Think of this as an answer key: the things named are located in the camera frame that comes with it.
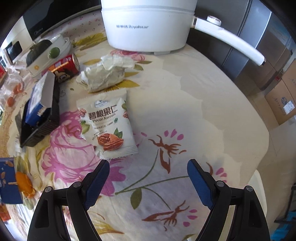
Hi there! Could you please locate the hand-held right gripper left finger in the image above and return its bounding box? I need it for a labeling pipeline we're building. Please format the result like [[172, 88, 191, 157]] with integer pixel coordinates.
[[28, 159, 110, 241]]

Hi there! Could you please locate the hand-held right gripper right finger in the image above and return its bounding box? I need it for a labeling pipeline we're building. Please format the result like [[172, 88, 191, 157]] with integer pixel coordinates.
[[187, 159, 270, 241]]

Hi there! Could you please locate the white plastic bin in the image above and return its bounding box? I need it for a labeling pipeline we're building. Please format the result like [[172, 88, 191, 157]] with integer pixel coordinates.
[[250, 169, 269, 223]]

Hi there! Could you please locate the white nut snack packet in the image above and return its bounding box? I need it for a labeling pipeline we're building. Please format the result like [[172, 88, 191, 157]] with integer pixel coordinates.
[[76, 88, 139, 160]]

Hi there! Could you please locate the lined paper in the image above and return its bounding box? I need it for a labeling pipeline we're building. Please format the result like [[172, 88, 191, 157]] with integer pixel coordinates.
[[76, 54, 137, 93]]

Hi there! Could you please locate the red drink can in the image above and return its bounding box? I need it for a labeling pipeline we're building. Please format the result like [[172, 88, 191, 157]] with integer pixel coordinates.
[[42, 53, 80, 82]]

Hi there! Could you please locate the orange tangerine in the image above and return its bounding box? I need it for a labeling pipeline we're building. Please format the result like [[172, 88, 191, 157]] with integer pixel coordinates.
[[16, 171, 36, 198]]

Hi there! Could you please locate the black plastic tray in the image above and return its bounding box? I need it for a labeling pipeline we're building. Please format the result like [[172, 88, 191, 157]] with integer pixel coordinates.
[[20, 88, 61, 148]]

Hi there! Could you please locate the blue printed snack packet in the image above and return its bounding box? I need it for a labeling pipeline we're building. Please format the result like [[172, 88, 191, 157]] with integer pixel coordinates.
[[0, 157, 23, 205]]

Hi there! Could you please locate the blue white milk carton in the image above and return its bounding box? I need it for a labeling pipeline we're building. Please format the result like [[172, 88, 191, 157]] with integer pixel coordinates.
[[25, 71, 56, 123]]

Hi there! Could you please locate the cardboard box with white label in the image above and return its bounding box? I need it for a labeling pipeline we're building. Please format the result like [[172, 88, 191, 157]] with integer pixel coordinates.
[[265, 70, 296, 127]]

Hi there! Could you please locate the dark green squash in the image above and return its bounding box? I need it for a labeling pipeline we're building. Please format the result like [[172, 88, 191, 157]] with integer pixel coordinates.
[[25, 39, 50, 67]]

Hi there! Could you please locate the white appliance with dark lid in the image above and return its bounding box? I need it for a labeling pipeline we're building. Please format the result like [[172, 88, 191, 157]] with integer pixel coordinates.
[[26, 34, 71, 79]]

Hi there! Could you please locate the plain cardboard box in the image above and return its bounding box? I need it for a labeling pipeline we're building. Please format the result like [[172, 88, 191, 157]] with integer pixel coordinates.
[[275, 50, 296, 80]]

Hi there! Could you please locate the white small-flower cloth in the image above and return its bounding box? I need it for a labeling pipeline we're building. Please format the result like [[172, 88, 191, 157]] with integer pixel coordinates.
[[42, 14, 109, 47]]

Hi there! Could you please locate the white electric pot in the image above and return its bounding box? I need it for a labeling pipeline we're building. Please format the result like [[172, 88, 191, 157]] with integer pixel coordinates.
[[100, 0, 266, 66]]

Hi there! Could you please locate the grey refrigerator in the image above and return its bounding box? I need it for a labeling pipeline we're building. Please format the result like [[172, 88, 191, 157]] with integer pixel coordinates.
[[190, 0, 296, 91]]

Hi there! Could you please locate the white air fryer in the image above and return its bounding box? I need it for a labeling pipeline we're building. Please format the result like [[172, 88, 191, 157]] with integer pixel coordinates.
[[0, 17, 35, 67]]

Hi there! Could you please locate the black microwave oven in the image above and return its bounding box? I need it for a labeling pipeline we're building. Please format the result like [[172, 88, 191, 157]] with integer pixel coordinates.
[[22, 0, 102, 42]]

